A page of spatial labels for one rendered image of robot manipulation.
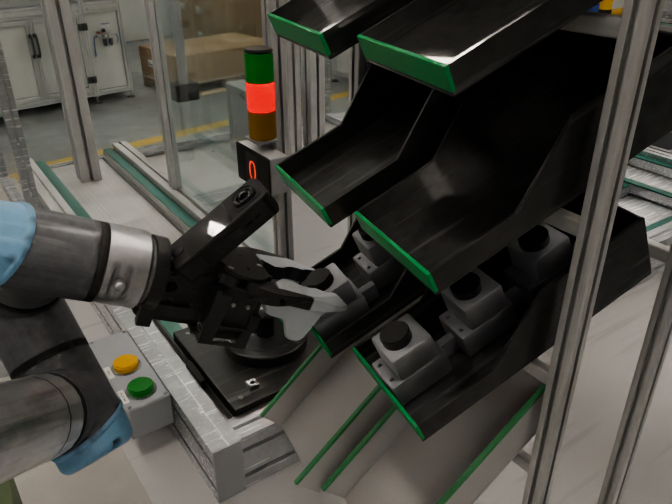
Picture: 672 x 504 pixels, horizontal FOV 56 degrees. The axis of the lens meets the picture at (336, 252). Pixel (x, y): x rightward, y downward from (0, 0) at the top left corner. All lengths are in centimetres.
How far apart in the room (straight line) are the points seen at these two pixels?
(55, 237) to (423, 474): 46
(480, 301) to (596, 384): 67
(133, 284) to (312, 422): 37
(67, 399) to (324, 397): 38
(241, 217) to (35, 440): 25
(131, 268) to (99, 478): 55
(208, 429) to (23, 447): 46
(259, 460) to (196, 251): 47
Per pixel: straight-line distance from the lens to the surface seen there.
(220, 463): 95
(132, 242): 59
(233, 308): 64
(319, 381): 89
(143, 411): 103
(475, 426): 74
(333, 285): 68
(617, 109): 52
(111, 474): 108
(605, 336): 140
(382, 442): 79
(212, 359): 107
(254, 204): 59
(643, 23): 50
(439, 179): 63
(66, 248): 58
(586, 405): 121
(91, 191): 193
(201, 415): 100
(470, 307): 61
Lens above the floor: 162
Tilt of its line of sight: 28 degrees down
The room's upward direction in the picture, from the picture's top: straight up
